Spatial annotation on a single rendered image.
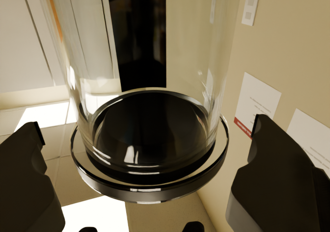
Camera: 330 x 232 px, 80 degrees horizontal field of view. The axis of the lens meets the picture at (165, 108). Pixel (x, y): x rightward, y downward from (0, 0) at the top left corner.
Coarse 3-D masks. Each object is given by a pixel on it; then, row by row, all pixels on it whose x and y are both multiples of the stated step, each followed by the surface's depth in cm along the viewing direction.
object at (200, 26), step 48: (48, 0) 7; (96, 0) 6; (144, 0) 6; (192, 0) 6; (96, 48) 7; (144, 48) 7; (192, 48) 7; (96, 96) 8; (144, 96) 8; (192, 96) 8; (96, 144) 10; (144, 144) 9; (192, 144) 10; (192, 192) 11
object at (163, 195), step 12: (228, 144) 13; (216, 168) 11; (204, 180) 11; (108, 192) 10; (120, 192) 10; (132, 192) 10; (144, 192) 10; (156, 192) 10; (168, 192) 10; (180, 192) 10
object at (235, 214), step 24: (264, 120) 11; (264, 144) 9; (288, 144) 9; (240, 168) 8; (264, 168) 8; (288, 168) 8; (240, 192) 7; (264, 192) 7; (288, 192) 7; (312, 192) 7; (240, 216) 7; (264, 216) 6; (288, 216) 6; (312, 216) 6
